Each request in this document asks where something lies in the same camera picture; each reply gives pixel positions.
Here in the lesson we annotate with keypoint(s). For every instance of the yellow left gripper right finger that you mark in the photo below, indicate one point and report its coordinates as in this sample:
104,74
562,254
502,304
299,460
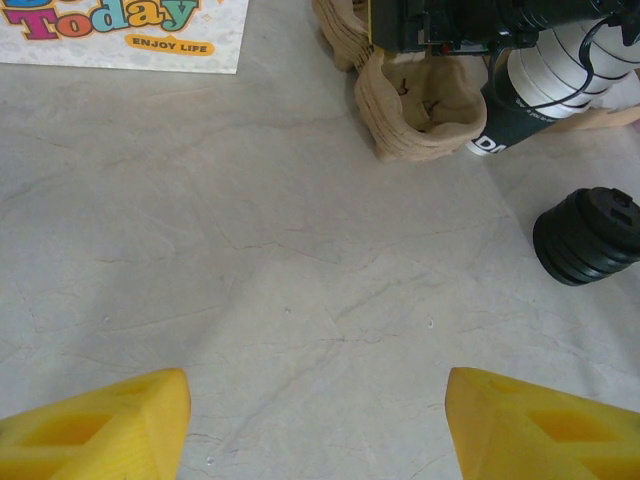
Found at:
540,435

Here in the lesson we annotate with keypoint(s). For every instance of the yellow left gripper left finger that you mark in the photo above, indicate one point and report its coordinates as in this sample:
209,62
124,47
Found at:
100,435

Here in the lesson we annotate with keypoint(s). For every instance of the brown pulp cup carrier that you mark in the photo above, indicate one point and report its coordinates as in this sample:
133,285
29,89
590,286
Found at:
425,100

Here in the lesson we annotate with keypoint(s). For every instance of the white smiley print paper bag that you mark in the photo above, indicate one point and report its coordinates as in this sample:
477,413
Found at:
100,45

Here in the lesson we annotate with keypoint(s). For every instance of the stack of paper cups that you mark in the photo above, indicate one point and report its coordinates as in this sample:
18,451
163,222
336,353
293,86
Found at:
540,75

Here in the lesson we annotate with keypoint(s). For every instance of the stack of pulp cup carriers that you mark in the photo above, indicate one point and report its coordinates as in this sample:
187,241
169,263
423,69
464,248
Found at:
395,150

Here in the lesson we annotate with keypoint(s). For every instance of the stack of black cup lids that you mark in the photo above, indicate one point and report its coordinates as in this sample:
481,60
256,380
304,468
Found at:
580,240

